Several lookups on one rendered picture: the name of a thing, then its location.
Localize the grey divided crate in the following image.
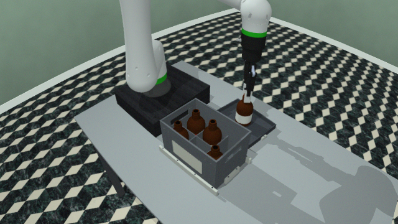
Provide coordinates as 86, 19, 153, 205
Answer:
162, 102, 252, 189

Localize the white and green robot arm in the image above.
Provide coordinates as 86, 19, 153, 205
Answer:
119, 0, 272, 97

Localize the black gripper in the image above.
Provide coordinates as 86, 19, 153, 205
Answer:
242, 48, 262, 103

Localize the brown glass bottle with white label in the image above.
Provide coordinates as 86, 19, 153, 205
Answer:
235, 95, 253, 127

